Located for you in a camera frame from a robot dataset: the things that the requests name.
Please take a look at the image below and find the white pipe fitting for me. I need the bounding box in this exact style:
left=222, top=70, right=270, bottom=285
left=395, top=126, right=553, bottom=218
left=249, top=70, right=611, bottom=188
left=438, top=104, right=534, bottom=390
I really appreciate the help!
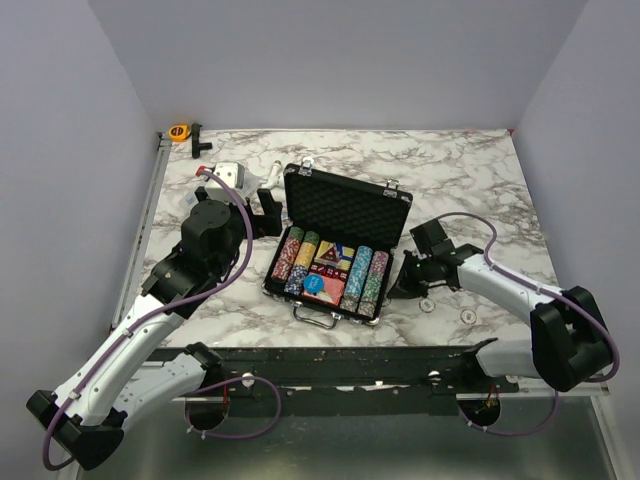
left=261, top=160, right=284, bottom=190

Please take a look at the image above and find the red playing card deck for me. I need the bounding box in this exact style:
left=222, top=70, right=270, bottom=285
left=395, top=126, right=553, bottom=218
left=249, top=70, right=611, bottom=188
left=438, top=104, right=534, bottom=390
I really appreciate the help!
left=303, top=277, right=345, bottom=306

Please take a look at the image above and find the black T-shaped tool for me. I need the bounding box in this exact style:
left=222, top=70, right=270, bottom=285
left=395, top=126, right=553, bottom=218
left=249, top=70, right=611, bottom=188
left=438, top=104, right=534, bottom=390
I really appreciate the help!
left=191, top=122, right=213, bottom=159

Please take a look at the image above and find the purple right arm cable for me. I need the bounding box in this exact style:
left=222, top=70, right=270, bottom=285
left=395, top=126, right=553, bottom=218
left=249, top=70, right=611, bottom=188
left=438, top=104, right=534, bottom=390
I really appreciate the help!
left=432, top=211, right=622, bottom=439

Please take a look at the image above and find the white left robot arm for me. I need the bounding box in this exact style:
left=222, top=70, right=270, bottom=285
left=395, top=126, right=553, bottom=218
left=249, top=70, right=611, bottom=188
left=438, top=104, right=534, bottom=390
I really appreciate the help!
left=26, top=189, right=274, bottom=471

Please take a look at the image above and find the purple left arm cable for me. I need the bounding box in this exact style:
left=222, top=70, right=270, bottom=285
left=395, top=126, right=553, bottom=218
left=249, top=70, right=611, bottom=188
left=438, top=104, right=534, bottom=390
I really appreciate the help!
left=42, top=169, right=284, bottom=471

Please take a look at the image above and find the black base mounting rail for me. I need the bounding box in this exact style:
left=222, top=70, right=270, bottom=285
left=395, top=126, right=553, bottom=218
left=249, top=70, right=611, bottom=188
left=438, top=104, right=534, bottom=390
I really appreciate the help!
left=183, top=342, right=519, bottom=417

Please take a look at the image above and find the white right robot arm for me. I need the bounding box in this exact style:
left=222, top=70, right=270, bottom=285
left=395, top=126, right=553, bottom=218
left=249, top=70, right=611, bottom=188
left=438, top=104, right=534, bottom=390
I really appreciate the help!
left=388, top=218, right=620, bottom=392

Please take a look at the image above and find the white red poker chip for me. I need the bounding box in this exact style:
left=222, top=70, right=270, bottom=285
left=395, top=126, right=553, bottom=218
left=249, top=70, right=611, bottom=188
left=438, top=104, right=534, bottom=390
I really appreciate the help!
left=419, top=298, right=436, bottom=313
left=460, top=309, right=477, bottom=325

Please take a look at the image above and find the black poker chip case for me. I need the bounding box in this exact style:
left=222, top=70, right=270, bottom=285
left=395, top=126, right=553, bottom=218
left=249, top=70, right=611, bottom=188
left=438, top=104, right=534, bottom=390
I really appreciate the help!
left=262, top=164, right=413, bottom=326

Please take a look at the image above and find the boxed card deck in case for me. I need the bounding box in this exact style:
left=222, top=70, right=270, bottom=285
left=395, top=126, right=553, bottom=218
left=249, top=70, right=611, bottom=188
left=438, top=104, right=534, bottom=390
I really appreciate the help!
left=314, top=240, right=355, bottom=270

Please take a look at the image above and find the red dice row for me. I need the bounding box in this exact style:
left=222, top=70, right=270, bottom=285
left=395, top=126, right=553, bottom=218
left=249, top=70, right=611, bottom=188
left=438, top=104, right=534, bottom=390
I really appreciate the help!
left=317, top=265, right=348, bottom=282

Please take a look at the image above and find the blue small blind button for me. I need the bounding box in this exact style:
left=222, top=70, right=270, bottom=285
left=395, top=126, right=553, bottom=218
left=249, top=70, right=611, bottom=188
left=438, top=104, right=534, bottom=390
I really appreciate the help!
left=303, top=273, right=325, bottom=296

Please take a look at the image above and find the orange tape measure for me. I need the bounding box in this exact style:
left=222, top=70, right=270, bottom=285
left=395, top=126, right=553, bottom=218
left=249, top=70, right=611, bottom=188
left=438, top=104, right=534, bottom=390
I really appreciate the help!
left=168, top=124, right=192, bottom=143

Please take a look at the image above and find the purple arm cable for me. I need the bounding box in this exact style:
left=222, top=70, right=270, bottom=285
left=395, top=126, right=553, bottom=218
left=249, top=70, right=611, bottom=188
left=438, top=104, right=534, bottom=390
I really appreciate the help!
left=432, top=211, right=622, bottom=439
left=42, top=169, right=284, bottom=471

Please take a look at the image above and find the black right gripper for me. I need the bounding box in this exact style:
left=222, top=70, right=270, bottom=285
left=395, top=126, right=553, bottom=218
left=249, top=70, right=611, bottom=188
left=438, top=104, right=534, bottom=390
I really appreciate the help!
left=388, top=249, right=436, bottom=299

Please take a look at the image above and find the clear plastic organizer box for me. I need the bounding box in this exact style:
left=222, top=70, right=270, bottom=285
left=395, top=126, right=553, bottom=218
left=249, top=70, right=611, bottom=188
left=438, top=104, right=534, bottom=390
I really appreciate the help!
left=179, top=169, right=260, bottom=212

